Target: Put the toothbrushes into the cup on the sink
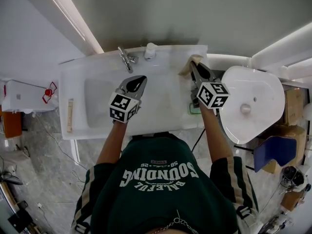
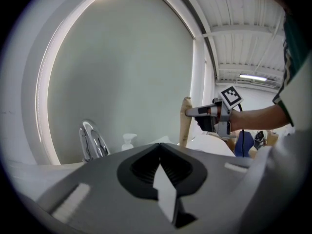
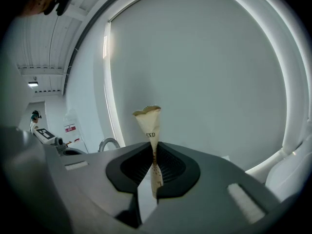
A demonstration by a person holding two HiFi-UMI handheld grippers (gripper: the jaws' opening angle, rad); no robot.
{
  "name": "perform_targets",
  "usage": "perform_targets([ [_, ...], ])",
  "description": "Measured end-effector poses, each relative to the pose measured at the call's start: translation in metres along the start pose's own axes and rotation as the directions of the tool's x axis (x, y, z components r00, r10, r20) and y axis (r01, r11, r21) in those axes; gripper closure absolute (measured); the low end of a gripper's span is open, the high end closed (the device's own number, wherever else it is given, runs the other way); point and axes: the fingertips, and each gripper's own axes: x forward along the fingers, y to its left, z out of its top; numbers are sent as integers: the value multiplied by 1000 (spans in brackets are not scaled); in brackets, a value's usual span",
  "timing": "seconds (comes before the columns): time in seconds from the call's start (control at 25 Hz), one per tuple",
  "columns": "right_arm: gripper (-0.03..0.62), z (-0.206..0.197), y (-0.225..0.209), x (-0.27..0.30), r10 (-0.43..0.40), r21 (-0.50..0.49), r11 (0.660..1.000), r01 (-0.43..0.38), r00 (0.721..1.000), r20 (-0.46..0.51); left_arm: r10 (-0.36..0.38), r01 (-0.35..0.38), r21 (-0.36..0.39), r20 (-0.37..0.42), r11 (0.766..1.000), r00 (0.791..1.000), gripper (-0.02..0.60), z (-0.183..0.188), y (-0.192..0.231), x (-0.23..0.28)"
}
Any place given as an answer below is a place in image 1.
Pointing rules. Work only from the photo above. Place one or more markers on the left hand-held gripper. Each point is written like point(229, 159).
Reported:
point(119, 103)

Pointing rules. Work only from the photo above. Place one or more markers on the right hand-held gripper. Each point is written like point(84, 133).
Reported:
point(212, 94)

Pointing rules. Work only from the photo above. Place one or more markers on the person's right forearm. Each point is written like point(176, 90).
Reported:
point(214, 135)

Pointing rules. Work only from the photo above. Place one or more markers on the person's left forearm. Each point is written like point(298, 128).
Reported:
point(112, 142)

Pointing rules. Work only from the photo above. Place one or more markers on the chrome faucet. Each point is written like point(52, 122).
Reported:
point(126, 62)

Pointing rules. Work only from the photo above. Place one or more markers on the green soap dish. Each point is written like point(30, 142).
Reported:
point(192, 110)

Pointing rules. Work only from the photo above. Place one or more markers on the white bathroom sink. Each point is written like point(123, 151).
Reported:
point(165, 67)

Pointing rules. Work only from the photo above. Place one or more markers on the white pump soap bottle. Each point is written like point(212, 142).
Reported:
point(150, 51)

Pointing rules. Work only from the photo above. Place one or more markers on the white oval basin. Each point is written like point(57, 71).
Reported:
point(263, 94)

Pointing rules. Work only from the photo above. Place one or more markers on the clear water bottle red label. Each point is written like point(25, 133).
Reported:
point(48, 91)

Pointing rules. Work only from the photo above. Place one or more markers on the cardboard box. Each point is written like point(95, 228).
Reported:
point(290, 201)
point(282, 130)
point(293, 106)

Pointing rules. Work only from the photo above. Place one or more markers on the blue curved panel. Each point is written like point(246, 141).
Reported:
point(275, 150)

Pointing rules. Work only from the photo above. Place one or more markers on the white water dispenser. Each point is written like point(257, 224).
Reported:
point(24, 96)

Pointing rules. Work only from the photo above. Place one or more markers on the dark green printed T-shirt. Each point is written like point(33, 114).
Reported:
point(158, 199)

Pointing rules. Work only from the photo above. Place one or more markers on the orange chair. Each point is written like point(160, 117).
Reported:
point(12, 125)

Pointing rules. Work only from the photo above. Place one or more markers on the black round device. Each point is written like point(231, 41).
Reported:
point(290, 173)

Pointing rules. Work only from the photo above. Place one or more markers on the black equipment box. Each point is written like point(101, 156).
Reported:
point(20, 219)

